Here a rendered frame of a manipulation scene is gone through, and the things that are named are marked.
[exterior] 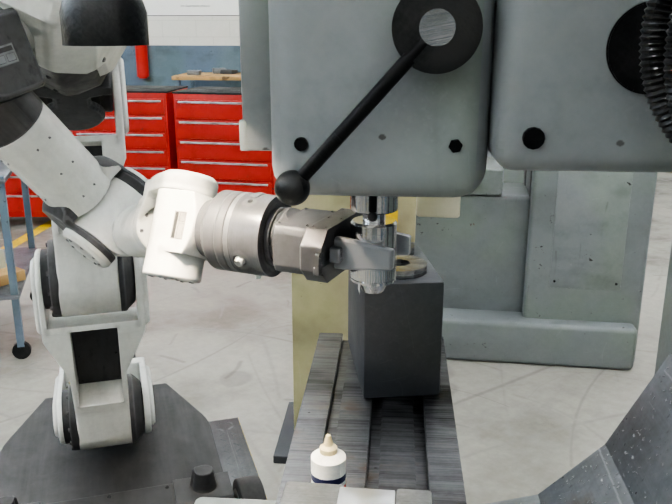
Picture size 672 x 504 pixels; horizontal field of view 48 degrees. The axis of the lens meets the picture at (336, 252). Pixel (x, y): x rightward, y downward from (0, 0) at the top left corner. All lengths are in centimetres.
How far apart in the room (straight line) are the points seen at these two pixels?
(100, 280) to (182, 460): 49
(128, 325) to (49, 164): 50
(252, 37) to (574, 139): 30
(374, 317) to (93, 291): 53
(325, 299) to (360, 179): 199
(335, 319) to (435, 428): 157
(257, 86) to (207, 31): 930
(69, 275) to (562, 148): 97
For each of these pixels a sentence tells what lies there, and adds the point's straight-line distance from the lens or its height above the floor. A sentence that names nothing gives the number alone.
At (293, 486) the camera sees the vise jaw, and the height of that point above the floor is 101.
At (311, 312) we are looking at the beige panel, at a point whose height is 50.
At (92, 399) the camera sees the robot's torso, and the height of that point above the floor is 75.
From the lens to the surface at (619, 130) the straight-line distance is 65.
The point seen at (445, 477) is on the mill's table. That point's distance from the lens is 102.
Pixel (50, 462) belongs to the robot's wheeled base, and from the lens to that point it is 178.
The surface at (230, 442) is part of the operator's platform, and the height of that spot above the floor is 40.
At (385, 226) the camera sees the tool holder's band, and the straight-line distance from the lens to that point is 75.
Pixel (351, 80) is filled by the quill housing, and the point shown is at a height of 141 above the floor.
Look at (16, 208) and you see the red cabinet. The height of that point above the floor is 15.
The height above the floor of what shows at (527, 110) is 139.
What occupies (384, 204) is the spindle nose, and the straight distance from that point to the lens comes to 74.
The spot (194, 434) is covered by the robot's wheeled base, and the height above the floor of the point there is 57.
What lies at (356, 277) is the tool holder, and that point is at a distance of 77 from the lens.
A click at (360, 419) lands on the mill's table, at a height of 90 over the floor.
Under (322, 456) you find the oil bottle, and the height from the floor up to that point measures 99.
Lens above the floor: 146
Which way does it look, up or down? 17 degrees down
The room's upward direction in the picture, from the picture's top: straight up
